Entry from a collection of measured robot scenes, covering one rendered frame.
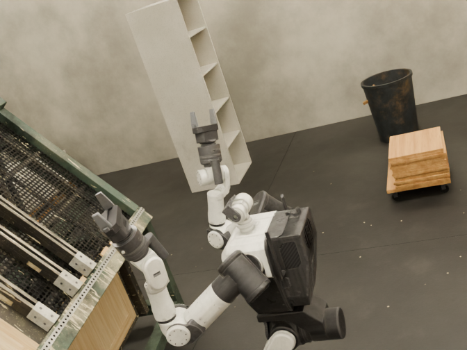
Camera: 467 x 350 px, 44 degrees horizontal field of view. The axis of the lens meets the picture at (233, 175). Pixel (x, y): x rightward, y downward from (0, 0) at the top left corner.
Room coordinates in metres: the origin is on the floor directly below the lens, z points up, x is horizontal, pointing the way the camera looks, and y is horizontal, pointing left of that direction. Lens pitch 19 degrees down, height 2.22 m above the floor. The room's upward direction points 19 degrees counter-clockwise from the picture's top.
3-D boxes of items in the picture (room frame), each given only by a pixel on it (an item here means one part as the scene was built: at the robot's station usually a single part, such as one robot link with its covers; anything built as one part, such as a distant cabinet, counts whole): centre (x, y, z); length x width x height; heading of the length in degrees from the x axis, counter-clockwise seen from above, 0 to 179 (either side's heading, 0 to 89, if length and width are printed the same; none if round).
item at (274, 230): (1.83, -0.04, 1.23); 0.34 x 0.30 x 0.36; 158
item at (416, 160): (4.53, -1.49, 0.20); 0.61 x 0.51 x 0.40; 158
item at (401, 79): (5.81, -1.80, 0.33); 0.54 x 0.54 x 0.65
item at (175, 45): (6.38, 0.13, 1.03); 0.60 x 0.58 x 2.05; 158
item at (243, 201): (1.85, 0.01, 1.44); 0.10 x 0.07 x 0.09; 158
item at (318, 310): (1.82, -0.07, 0.97); 0.28 x 0.13 x 0.18; 68
